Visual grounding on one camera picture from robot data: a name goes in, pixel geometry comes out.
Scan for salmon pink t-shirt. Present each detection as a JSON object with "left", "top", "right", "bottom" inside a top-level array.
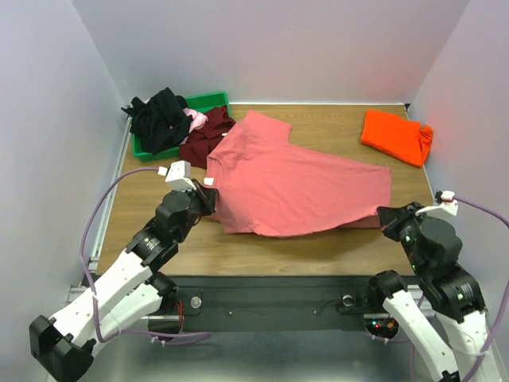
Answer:
[{"left": 206, "top": 111, "right": 391, "bottom": 237}]

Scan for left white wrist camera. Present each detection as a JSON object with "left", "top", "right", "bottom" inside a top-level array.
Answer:
[{"left": 157, "top": 160, "right": 195, "bottom": 192}]

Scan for folded orange t-shirt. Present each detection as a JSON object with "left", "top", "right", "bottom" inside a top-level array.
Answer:
[{"left": 360, "top": 110, "right": 433, "bottom": 168}]

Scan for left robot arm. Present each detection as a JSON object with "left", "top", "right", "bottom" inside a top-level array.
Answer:
[{"left": 29, "top": 177, "right": 218, "bottom": 381}]

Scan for light pink t-shirt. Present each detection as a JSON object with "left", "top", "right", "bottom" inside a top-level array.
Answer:
[{"left": 183, "top": 107, "right": 208, "bottom": 133}]

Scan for maroon t-shirt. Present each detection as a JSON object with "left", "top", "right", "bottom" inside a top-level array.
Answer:
[{"left": 179, "top": 105, "right": 235, "bottom": 170}]

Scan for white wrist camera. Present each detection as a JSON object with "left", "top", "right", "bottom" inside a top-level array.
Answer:
[
  {"left": 157, "top": 160, "right": 195, "bottom": 192},
  {"left": 415, "top": 190, "right": 459, "bottom": 219}
]

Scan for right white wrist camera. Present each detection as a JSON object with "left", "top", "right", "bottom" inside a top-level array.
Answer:
[{"left": 415, "top": 190, "right": 459, "bottom": 219}]

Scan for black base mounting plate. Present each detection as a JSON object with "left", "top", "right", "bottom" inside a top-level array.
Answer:
[{"left": 172, "top": 276, "right": 388, "bottom": 333}]

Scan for green plastic bin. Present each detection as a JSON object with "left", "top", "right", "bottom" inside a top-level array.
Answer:
[{"left": 130, "top": 92, "right": 232, "bottom": 162}]

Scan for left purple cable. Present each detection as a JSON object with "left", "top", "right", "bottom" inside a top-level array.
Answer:
[{"left": 80, "top": 166, "right": 212, "bottom": 347}]

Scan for black t-shirt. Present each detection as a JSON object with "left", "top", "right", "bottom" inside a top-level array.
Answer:
[{"left": 124, "top": 88, "right": 192, "bottom": 155}]

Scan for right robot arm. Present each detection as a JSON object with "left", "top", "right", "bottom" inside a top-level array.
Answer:
[{"left": 366, "top": 192, "right": 501, "bottom": 381}]

